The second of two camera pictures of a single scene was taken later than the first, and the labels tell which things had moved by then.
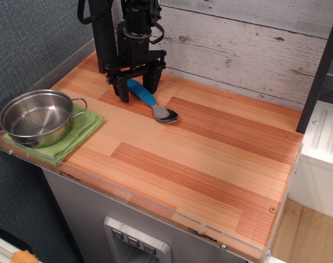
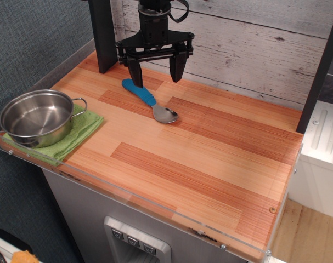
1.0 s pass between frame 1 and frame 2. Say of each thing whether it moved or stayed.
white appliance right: stayed
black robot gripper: moved
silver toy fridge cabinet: stayed
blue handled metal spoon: stayed
